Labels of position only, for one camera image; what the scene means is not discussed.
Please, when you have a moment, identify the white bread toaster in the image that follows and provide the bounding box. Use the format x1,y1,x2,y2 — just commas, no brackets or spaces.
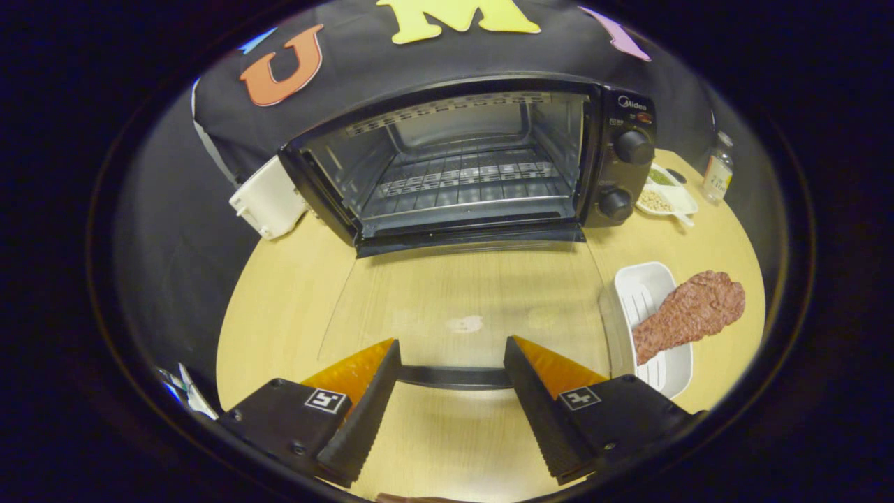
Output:
228,155,309,240

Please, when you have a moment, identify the white plastic tray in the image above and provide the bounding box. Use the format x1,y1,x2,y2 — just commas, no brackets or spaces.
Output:
599,261,694,400

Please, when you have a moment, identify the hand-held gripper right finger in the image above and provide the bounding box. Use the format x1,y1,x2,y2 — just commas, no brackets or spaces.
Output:
503,335,703,486

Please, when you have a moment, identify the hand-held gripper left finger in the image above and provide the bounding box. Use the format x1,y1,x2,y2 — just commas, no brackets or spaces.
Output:
218,338,404,488

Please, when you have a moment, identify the clear glass bottle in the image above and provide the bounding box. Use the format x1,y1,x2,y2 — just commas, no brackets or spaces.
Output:
702,131,735,203

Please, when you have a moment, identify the black toaster oven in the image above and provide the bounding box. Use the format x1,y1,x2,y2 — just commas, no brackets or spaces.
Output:
279,73,657,391

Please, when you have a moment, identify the white divided snack plate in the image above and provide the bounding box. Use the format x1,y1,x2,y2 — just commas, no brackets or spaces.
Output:
636,164,699,228

